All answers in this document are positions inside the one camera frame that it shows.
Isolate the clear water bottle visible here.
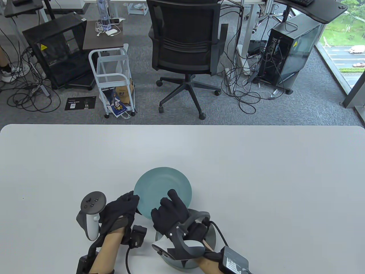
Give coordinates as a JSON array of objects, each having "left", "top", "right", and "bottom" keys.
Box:
[{"left": 96, "top": 0, "right": 111, "bottom": 30}]

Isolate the black labelled electronics box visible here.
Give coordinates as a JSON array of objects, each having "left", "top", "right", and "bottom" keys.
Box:
[
  {"left": 76, "top": 243, "right": 100, "bottom": 274},
  {"left": 218, "top": 246, "right": 251, "bottom": 274}
]

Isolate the blue plate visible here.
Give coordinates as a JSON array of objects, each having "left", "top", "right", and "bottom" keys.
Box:
[{"left": 133, "top": 167, "right": 192, "bottom": 219}]

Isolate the person's left forearm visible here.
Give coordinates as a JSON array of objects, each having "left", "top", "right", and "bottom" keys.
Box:
[{"left": 90, "top": 228, "right": 126, "bottom": 274}]

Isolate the dark window frame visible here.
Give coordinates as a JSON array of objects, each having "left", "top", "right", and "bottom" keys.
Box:
[{"left": 339, "top": 77, "right": 365, "bottom": 109}]

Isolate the brown paper bag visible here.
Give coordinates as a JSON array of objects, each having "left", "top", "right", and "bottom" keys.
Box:
[{"left": 115, "top": 81, "right": 134, "bottom": 106}]

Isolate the black grey computer tower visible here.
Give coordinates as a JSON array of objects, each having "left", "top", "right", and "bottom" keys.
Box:
[{"left": 258, "top": 13, "right": 325, "bottom": 94}]

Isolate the grey plate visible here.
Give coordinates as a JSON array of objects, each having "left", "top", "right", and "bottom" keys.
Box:
[{"left": 155, "top": 208, "right": 217, "bottom": 270}]

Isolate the black wrist camera block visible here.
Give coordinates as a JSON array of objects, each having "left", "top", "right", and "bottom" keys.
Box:
[{"left": 130, "top": 225, "right": 148, "bottom": 249}]

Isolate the black floor cable bundle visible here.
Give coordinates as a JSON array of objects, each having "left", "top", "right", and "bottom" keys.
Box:
[
  {"left": 222, "top": 43, "right": 285, "bottom": 114},
  {"left": 0, "top": 46, "right": 62, "bottom": 113}
]

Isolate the black mesh office chair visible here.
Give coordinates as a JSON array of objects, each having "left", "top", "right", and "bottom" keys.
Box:
[{"left": 147, "top": 0, "right": 228, "bottom": 120}]

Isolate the black printed card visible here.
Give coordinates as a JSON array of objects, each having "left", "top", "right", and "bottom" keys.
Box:
[{"left": 64, "top": 97, "right": 97, "bottom": 111}]

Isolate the black curved standing desk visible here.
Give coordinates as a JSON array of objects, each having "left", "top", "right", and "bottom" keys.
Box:
[{"left": 272, "top": 0, "right": 349, "bottom": 24}]

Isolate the person's right hand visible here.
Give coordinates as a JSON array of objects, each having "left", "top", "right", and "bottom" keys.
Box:
[{"left": 151, "top": 189, "right": 207, "bottom": 242}]

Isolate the blue printed bag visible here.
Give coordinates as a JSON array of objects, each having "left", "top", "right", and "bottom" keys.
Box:
[{"left": 100, "top": 86, "right": 127, "bottom": 117}]

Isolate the person's right forearm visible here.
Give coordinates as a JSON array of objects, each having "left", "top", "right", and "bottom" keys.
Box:
[{"left": 197, "top": 240, "right": 223, "bottom": 274}]

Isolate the brown side table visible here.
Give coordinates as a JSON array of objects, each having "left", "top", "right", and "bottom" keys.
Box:
[{"left": 83, "top": 20, "right": 129, "bottom": 52}]

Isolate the person's left hand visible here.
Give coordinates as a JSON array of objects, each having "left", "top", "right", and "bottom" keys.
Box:
[{"left": 100, "top": 191, "right": 140, "bottom": 235}]

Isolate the black glass computer case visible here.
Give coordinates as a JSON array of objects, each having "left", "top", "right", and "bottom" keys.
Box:
[{"left": 22, "top": 12, "right": 96, "bottom": 90}]

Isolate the white wire cart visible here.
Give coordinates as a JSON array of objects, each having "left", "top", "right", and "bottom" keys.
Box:
[{"left": 88, "top": 47, "right": 137, "bottom": 119}]

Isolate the black tripod pole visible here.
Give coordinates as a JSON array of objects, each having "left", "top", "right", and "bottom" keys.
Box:
[{"left": 43, "top": 0, "right": 56, "bottom": 20}]

